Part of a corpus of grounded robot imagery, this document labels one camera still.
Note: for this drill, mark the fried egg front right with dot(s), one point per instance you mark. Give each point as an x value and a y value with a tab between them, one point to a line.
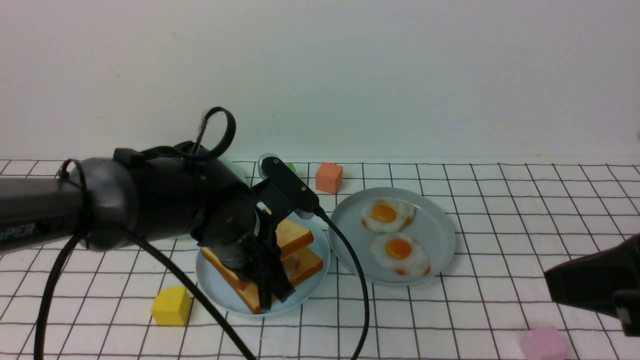
400	253

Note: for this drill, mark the light blue plate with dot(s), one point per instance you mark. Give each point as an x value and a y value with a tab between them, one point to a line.
305	253

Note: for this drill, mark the fried egg back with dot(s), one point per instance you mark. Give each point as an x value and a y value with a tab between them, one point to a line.
387	215

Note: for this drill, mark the grey egg plate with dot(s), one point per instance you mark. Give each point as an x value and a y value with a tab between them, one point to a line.
430	227

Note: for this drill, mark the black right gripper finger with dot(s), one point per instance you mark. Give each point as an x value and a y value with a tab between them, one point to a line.
589	282

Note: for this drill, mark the fried egg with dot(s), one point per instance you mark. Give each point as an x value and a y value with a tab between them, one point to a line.
387	215
400	253

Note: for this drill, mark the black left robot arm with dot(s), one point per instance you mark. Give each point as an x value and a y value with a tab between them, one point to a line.
152	199

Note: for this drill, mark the green cube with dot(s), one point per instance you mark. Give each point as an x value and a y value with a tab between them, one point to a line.
291	166

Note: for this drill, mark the pink cube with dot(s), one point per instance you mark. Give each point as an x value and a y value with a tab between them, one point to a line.
544	343

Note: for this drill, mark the yellow cube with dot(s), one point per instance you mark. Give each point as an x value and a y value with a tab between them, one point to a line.
172	307

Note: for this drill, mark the orange cube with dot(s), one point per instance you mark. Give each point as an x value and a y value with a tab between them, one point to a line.
329	178

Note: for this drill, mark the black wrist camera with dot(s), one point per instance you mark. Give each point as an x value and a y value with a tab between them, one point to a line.
282	191

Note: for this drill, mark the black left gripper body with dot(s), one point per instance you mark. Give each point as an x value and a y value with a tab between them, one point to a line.
232	214

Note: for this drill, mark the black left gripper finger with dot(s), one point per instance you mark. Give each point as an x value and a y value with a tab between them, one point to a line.
261	259
276	279

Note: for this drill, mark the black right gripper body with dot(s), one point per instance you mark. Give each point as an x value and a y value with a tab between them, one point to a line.
627	309

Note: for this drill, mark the toast slice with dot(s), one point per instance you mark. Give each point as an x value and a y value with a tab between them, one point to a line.
291	237
306	269

